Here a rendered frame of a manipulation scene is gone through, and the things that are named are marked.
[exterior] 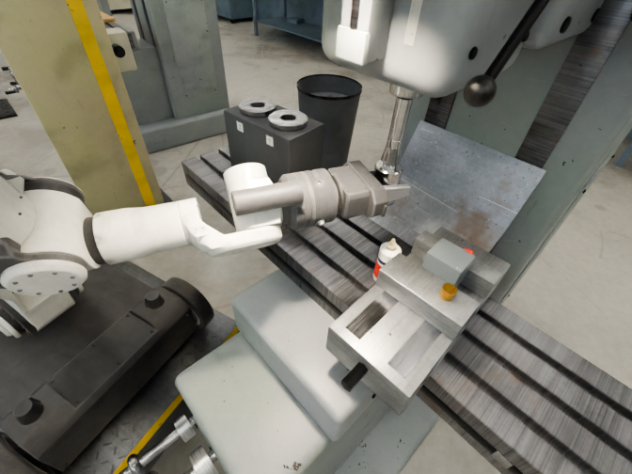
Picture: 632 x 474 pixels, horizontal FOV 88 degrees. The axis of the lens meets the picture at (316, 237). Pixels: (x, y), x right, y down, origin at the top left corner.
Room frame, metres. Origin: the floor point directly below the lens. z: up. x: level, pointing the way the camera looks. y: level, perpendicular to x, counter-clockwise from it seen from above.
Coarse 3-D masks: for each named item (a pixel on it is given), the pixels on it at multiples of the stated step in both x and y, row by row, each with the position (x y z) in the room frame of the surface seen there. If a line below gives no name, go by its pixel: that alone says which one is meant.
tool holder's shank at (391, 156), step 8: (400, 104) 0.47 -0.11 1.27; (408, 104) 0.47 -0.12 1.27; (400, 112) 0.47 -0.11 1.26; (408, 112) 0.47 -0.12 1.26; (392, 120) 0.48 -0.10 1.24; (400, 120) 0.47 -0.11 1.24; (392, 128) 0.47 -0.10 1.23; (400, 128) 0.47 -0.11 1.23; (392, 136) 0.47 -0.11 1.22; (400, 136) 0.47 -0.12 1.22; (392, 144) 0.47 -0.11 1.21; (400, 144) 0.47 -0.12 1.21; (384, 152) 0.48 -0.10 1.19; (392, 152) 0.47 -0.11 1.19; (400, 152) 0.47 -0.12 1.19; (384, 160) 0.47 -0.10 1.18; (392, 160) 0.47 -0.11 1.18; (400, 160) 0.48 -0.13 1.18; (392, 168) 0.47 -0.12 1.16
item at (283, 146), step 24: (240, 120) 0.74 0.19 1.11; (264, 120) 0.73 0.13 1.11; (288, 120) 0.74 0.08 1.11; (312, 120) 0.74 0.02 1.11; (240, 144) 0.74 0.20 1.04; (264, 144) 0.69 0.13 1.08; (288, 144) 0.64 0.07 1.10; (312, 144) 0.70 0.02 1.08; (288, 168) 0.64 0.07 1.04; (312, 168) 0.70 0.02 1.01
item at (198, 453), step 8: (200, 448) 0.18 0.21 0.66; (192, 456) 0.17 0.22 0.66; (200, 456) 0.17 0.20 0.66; (208, 456) 0.17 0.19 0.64; (192, 464) 0.15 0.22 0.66; (200, 464) 0.15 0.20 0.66; (208, 464) 0.16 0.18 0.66; (152, 472) 0.14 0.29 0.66; (192, 472) 0.14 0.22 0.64; (200, 472) 0.14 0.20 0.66; (208, 472) 0.14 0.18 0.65; (216, 472) 0.15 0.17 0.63
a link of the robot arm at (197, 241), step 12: (180, 204) 0.35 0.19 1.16; (192, 204) 0.35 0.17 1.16; (180, 216) 0.33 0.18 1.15; (192, 216) 0.34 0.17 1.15; (192, 228) 0.32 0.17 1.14; (204, 228) 0.33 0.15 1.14; (264, 228) 0.34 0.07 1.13; (276, 228) 0.36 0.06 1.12; (192, 240) 0.32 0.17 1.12; (204, 240) 0.31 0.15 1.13; (216, 240) 0.32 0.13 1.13; (228, 240) 0.32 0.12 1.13; (240, 240) 0.32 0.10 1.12; (252, 240) 0.33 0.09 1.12; (264, 240) 0.33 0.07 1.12; (276, 240) 0.34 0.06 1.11; (216, 252) 0.31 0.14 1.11; (228, 252) 0.32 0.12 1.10; (240, 252) 0.35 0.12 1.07
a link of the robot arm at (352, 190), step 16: (304, 176) 0.42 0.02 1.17; (320, 176) 0.42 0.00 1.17; (336, 176) 0.44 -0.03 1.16; (352, 176) 0.46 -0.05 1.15; (368, 176) 0.46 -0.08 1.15; (320, 192) 0.40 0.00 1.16; (336, 192) 0.41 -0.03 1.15; (352, 192) 0.41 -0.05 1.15; (368, 192) 0.42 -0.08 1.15; (384, 192) 0.42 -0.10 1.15; (320, 208) 0.39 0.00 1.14; (336, 208) 0.40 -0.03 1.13; (352, 208) 0.41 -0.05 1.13; (368, 208) 0.42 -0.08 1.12; (384, 208) 0.41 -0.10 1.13; (320, 224) 0.39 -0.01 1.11
